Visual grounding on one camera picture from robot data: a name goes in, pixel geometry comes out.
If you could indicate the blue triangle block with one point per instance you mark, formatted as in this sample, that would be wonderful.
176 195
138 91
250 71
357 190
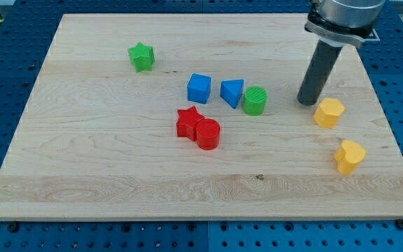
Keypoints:
231 91

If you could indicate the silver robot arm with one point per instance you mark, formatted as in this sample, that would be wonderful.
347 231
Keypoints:
336 23

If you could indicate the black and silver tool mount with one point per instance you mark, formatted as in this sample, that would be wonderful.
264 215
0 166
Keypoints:
343 22

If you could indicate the yellow hexagon block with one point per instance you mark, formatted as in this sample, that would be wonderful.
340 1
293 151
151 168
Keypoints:
328 112

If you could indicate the blue cube block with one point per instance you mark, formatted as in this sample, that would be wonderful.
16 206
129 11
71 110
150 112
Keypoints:
199 88

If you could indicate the red cylinder block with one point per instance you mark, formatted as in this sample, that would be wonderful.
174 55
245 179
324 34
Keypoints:
207 134

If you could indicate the light wooden board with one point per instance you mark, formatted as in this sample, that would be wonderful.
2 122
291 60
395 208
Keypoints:
97 140

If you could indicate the red star block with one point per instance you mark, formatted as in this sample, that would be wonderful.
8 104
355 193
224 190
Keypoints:
187 122

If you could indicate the yellow heart block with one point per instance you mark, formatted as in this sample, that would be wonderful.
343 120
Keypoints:
348 156

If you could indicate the green star block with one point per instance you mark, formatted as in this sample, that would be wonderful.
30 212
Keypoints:
141 57

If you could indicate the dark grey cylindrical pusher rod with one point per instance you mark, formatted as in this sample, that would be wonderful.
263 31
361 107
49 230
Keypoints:
315 78

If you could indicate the green cylinder block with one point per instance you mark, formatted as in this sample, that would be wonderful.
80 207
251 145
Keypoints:
254 101

